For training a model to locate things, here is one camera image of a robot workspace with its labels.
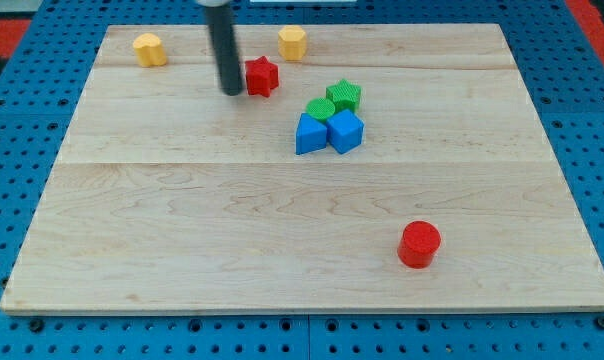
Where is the yellow heart block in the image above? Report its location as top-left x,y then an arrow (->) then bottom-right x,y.
132,33 -> 168,67

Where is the green cylinder block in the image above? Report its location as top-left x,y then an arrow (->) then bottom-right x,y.
305,98 -> 336,123

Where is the wooden board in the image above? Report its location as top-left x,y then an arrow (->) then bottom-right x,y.
0,24 -> 604,316

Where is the blue cube block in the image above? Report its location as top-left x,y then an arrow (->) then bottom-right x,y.
326,109 -> 364,154

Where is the green star block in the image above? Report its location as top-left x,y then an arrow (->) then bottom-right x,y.
325,79 -> 362,113

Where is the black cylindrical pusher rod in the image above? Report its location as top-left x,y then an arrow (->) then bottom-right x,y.
202,2 -> 244,96

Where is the red star block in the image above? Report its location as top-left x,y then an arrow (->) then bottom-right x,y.
245,56 -> 279,97

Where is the yellow hexagon block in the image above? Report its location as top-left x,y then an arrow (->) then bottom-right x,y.
278,25 -> 307,61

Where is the red cylinder block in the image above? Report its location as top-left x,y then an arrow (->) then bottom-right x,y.
397,220 -> 442,269

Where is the blue triangle block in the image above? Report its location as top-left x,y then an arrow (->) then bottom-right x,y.
295,113 -> 327,155

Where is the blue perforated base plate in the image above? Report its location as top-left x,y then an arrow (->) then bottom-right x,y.
0,0 -> 604,359

